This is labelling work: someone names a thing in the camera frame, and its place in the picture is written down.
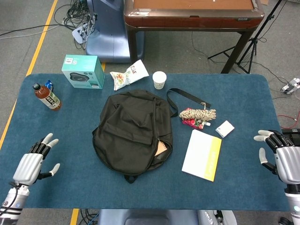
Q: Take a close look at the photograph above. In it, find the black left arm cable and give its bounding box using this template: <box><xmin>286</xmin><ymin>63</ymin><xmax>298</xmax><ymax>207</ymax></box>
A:
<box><xmin>1</xmin><ymin>181</ymin><xmax>21</xmax><ymax>209</ymax></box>

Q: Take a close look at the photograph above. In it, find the blue table mat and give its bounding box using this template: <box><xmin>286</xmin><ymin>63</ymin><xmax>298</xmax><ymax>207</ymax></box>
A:
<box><xmin>0</xmin><ymin>74</ymin><xmax>291</xmax><ymax>209</ymax></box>

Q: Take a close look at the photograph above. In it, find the small white box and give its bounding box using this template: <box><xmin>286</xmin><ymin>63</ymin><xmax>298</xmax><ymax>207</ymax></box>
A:
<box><xmin>215</xmin><ymin>120</ymin><xmax>235</xmax><ymax>137</ymax></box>

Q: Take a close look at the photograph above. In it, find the white paper cup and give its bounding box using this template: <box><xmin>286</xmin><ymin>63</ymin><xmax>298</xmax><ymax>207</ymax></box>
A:
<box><xmin>152</xmin><ymin>71</ymin><xmax>167</xmax><ymax>90</ymax></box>

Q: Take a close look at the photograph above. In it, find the teal speaker box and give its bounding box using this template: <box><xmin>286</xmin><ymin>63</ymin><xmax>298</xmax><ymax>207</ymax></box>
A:
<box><xmin>61</xmin><ymin>54</ymin><xmax>105</xmax><ymax>90</ymax></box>

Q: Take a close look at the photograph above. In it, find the black device box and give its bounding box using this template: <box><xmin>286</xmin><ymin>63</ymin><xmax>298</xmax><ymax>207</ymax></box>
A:
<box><xmin>281</xmin><ymin>128</ymin><xmax>300</xmax><ymax>147</ymax></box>

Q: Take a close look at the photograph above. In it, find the blue grey machine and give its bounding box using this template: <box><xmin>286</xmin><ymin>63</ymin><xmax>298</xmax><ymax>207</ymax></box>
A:
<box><xmin>85</xmin><ymin>0</ymin><xmax>145</xmax><ymax>63</ymax></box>

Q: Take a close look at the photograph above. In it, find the coiled patterned rope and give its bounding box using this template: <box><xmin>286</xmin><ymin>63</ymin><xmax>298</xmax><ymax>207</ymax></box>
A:
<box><xmin>179</xmin><ymin>103</ymin><xmax>217</xmax><ymax>122</ymax></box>

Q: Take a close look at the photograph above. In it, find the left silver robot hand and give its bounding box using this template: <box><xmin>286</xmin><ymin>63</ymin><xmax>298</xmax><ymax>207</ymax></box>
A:
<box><xmin>13</xmin><ymin>133</ymin><xmax>60</xmax><ymax>186</ymax></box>

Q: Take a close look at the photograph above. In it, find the black fabric backpack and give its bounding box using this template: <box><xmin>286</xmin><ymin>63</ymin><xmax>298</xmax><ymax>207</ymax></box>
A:
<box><xmin>91</xmin><ymin>88</ymin><xmax>211</xmax><ymax>184</ymax></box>

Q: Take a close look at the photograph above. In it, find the brown tea bottle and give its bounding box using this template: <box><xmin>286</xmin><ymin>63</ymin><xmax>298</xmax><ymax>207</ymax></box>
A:
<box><xmin>32</xmin><ymin>83</ymin><xmax>62</xmax><ymax>111</ymax></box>

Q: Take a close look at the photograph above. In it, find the white yellow Lexicon book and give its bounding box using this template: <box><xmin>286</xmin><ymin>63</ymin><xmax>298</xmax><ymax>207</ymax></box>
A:
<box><xmin>181</xmin><ymin>129</ymin><xmax>222</xmax><ymax>182</ymax></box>

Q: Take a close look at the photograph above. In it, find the white power strip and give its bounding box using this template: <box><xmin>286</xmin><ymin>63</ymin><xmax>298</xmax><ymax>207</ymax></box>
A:
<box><xmin>281</xmin><ymin>78</ymin><xmax>300</xmax><ymax>94</ymax></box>
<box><xmin>71</xmin><ymin>26</ymin><xmax>89</xmax><ymax>44</ymax></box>

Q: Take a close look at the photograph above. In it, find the pink juice pouch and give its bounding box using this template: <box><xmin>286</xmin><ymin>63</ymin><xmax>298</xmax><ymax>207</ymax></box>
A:
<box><xmin>181</xmin><ymin>107</ymin><xmax>213</xmax><ymax>129</ymax></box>

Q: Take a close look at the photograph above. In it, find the black cable tangle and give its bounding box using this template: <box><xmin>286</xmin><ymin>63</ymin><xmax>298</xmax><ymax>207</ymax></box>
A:
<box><xmin>53</xmin><ymin>0</ymin><xmax>97</xmax><ymax>50</ymax></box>

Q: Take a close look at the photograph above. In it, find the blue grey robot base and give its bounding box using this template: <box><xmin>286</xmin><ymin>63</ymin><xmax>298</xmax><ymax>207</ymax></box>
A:
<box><xmin>97</xmin><ymin>209</ymin><xmax>197</xmax><ymax>225</ymax></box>

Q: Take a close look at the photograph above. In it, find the red cable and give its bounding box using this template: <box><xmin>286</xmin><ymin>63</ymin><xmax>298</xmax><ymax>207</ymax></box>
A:
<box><xmin>277</xmin><ymin>114</ymin><xmax>300</xmax><ymax>122</ymax></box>

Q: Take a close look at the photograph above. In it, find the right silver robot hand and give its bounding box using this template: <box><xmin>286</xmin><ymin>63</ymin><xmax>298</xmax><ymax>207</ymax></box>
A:
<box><xmin>253</xmin><ymin>129</ymin><xmax>300</xmax><ymax>188</ymax></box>

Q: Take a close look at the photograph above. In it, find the floral snack packet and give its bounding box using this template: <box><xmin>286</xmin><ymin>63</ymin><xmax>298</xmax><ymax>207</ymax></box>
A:
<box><xmin>109</xmin><ymin>59</ymin><xmax>150</xmax><ymax>91</ymax></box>

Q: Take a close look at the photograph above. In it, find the brown spiral notebook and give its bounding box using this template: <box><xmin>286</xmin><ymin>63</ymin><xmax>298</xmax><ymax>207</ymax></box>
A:
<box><xmin>153</xmin><ymin>140</ymin><xmax>170</xmax><ymax>158</ymax></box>

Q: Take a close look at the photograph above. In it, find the white robot cover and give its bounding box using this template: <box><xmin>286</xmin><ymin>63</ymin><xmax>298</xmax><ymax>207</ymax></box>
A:
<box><xmin>198</xmin><ymin>210</ymin><xmax>237</xmax><ymax>225</ymax></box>

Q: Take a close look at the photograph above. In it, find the brown mahjong table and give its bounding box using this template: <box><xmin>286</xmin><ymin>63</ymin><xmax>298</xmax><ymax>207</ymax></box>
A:
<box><xmin>123</xmin><ymin>0</ymin><xmax>265</xmax><ymax>74</ymax></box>

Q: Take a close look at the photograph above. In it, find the black floor cable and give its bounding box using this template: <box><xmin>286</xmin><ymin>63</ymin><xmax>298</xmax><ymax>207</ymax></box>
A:
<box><xmin>0</xmin><ymin>24</ymin><xmax>59</xmax><ymax>37</ymax></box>

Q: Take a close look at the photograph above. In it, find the black tripod stand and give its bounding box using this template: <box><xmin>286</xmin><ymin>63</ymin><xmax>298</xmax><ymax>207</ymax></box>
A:
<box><xmin>207</xmin><ymin>0</ymin><xmax>284</xmax><ymax>75</ymax></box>

